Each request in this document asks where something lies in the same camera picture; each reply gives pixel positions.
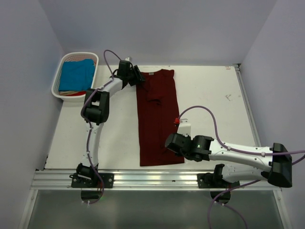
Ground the dark red t shirt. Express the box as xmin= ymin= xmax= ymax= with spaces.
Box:
xmin=136 ymin=69 xmax=184 ymax=167

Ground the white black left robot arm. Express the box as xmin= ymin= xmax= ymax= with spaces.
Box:
xmin=75 ymin=60 xmax=145 ymax=187

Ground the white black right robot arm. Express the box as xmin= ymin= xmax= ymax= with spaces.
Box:
xmin=165 ymin=133 xmax=292 ymax=188

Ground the red folded t shirt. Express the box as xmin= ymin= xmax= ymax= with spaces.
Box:
xmin=71 ymin=91 xmax=86 ymax=96

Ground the blue folded t shirt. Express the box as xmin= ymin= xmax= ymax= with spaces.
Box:
xmin=59 ymin=59 xmax=95 ymax=92

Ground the beige folded t shirt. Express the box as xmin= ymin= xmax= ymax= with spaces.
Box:
xmin=59 ymin=91 xmax=78 ymax=96

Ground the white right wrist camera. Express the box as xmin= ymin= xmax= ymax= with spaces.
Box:
xmin=174 ymin=118 xmax=191 ymax=137

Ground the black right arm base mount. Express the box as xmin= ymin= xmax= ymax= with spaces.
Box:
xmin=197 ymin=173 xmax=240 ymax=189

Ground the aluminium table right rail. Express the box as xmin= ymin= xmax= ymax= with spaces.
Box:
xmin=234 ymin=64 xmax=261 ymax=146

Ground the aluminium table rail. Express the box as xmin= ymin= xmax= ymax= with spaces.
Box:
xmin=30 ymin=169 xmax=283 ymax=191
xmin=234 ymin=64 xmax=261 ymax=146

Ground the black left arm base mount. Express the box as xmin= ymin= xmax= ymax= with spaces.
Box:
xmin=69 ymin=163 xmax=114 ymax=188

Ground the aluminium table front rail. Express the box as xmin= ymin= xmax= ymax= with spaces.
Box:
xmin=30 ymin=169 xmax=283 ymax=191

